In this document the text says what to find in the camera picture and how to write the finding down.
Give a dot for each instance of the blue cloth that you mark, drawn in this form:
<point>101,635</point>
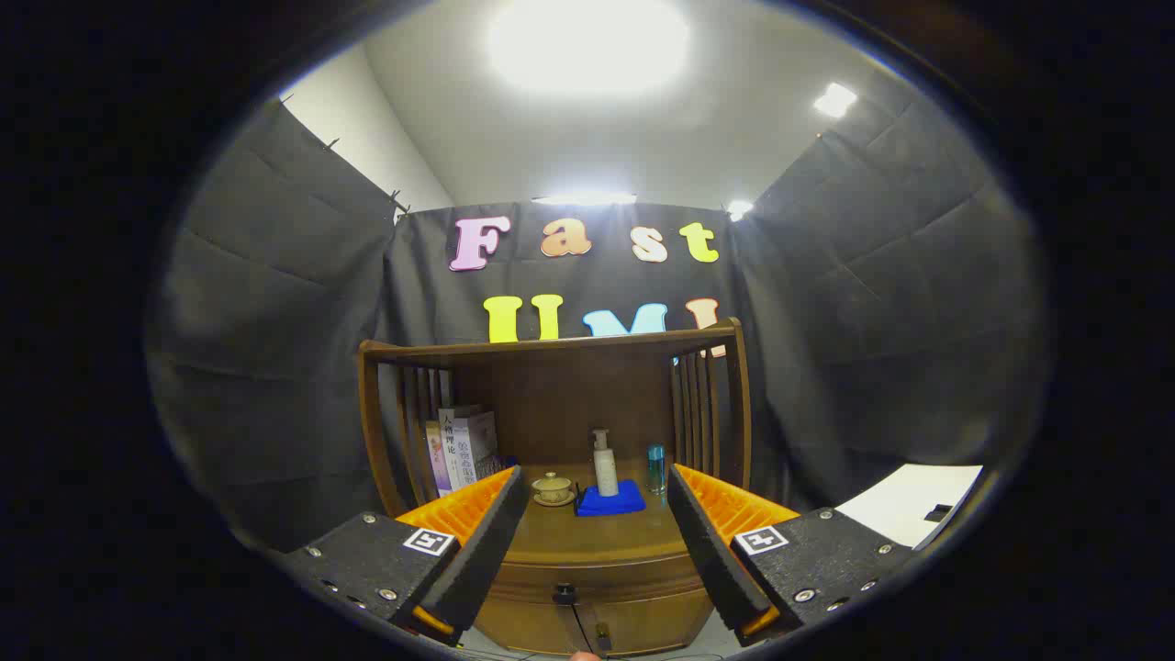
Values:
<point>610,503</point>

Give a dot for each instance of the yellow lidded teacup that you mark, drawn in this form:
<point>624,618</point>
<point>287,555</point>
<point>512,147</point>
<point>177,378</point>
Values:
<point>553,488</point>

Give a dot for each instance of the large ceiling light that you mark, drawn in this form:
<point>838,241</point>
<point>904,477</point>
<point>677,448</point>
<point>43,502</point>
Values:
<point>587,41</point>

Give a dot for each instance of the ceiling light strip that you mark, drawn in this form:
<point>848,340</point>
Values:
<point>583,198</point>

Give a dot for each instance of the white patterned book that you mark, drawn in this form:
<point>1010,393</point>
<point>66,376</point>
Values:
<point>479,445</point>

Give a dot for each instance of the wooden drawer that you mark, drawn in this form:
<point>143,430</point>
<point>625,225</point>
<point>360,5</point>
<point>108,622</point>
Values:
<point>643,578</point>

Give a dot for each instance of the teal transparent bottle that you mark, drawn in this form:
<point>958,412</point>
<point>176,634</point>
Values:
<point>656,470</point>

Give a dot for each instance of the wooden countertop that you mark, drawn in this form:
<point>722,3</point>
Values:
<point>606,537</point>

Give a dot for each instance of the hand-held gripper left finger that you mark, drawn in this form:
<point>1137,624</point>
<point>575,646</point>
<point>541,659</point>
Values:
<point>482,551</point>

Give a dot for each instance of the black drawer knob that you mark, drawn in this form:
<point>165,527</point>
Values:
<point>564,594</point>

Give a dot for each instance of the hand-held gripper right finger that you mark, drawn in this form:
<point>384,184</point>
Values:
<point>711,551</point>

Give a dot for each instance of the wooden cabinet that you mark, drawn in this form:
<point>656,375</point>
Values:
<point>587,395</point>

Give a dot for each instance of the white grey storage unit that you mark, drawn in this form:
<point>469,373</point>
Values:
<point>904,505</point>

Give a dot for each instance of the small ceiling light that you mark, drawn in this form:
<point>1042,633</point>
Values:
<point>833,99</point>
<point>739,209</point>

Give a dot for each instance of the purple book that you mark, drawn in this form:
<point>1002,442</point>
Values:
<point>437,459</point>

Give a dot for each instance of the white pump bottle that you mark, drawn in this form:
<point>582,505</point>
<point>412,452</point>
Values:
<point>606,468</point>

